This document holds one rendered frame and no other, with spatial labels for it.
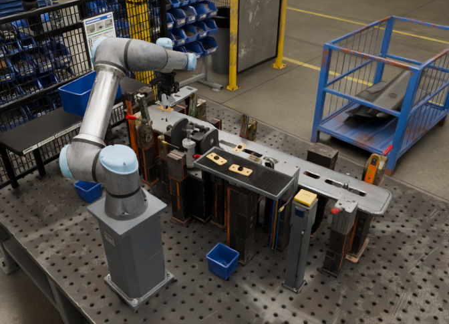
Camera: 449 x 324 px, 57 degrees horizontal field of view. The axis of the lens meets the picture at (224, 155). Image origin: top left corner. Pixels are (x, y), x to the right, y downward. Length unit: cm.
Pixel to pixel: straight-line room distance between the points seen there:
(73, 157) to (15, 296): 158
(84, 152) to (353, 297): 116
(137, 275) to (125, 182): 40
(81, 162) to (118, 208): 20
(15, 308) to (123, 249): 140
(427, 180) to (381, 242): 182
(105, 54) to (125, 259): 73
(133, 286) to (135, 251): 18
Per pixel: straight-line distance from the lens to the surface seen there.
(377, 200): 180
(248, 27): 494
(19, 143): 221
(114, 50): 157
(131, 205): 147
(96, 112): 151
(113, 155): 140
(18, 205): 237
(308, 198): 148
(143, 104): 206
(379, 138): 393
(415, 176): 383
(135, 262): 159
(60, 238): 210
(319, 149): 199
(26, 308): 282
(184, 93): 254
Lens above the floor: 208
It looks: 34 degrees down
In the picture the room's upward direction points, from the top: straight up
